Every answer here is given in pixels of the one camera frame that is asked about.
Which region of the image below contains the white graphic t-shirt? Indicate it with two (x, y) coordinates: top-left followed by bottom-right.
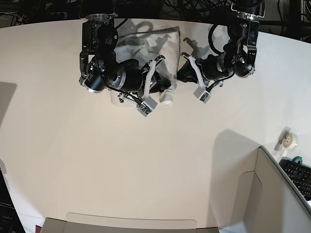
(115, 26), (180, 107)

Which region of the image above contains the black computer keyboard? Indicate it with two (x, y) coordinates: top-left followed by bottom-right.
(279, 159), (311, 201)

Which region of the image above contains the beige partition panel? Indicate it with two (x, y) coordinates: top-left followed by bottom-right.
(217, 146), (311, 233)

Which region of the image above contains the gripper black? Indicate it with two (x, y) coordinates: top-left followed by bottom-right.
(140, 63), (171, 94)
(177, 60), (199, 84)

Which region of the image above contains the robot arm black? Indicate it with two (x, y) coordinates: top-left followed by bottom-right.
(194, 0), (265, 86)
(79, 0), (171, 100)

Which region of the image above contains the clear tape dispenser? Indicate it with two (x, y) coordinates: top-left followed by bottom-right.
(274, 126), (298, 157)

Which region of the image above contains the green tape roll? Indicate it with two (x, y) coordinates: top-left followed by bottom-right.
(292, 156), (303, 164)

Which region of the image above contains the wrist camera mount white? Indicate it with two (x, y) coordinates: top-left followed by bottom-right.
(116, 55), (165, 117)
(181, 52), (224, 104)

